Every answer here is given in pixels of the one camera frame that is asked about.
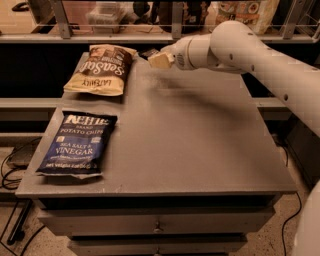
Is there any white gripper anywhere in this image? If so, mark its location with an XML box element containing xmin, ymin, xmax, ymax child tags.
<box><xmin>148</xmin><ymin>36</ymin><xmax>194</xmax><ymax>70</ymax></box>

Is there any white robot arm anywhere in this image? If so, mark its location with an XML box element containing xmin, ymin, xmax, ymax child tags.
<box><xmin>147</xmin><ymin>20</ymin><xmax>320</xmax><ymax>137</ymax></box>

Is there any dark bag on shelf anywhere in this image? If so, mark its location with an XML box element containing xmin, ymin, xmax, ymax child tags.
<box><xmin>152</xmin><ymin>1</ymin><xmax>211</xmax><ymax>34</ymax></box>

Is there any tan sea salt chip bag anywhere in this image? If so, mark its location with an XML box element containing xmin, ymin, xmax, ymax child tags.
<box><xmin>64</xmin><ymin>44</ymin><xmax>137</xmax><ymax>96</ymax></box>

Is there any colourful snack bag on shelf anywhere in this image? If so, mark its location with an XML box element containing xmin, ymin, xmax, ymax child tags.
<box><xmin>205</xmin><ymin>0</ymin><xmax>280</xmax><ymax>35</ymax></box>

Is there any blue Kettle chip bag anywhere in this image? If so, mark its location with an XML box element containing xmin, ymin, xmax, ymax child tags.
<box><xmin>37</xmin><ymin>111</ymin><xmax>118</xmax><ymax>179</ymax></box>

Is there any clear plastic container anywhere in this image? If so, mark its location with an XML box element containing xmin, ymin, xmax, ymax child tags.
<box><xmin>86</xmin><ymin>1</ymin><xmax>124</xmax><ymax>34</ymax></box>

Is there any grey drawer cabinet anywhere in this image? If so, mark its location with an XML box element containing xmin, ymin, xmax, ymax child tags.
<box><xmin>17</xmin><ymin>59</ymin><xmax>296</xmax><ymax>241</ymax></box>

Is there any upper grey drawer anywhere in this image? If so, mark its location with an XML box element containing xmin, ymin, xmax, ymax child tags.
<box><xmin>38</xmin><ymin>207</ymin><xmax>274</xmax><ymax>236</ymax></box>

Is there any grey drawer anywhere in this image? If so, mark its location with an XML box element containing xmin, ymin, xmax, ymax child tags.
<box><xmin>68</xmin><ymin>236</ymin><xmax>247</xmax><ymax>256</ymax></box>
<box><xmin>38</xmin><ymin>207</ymin><xmax>274</xmax><ymax>236</ymax></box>

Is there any lower grey drawer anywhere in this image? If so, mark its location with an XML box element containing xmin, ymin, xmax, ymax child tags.
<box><xmin>68</xmin><ymin>236</ymin><xmax>247</xmax><ymax>256</ymax></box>

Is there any grey metal shelf rail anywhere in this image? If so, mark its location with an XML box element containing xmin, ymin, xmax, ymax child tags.
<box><xmin>0</xmin><ymin>0</ymin><xmax>320</xmax><ymax>44</ymax></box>

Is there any black cable right floor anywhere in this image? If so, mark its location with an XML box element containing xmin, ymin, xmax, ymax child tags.
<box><xmin>280</xmin><ymin>191</ymin><xmax>303</xmax><ymax>256</ymax></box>

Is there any black cables left floor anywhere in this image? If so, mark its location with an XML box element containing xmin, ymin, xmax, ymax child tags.
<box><xmin>0</xmin><ymin>137</ymin><xmax>46</xmax><ymax>256</ymax></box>

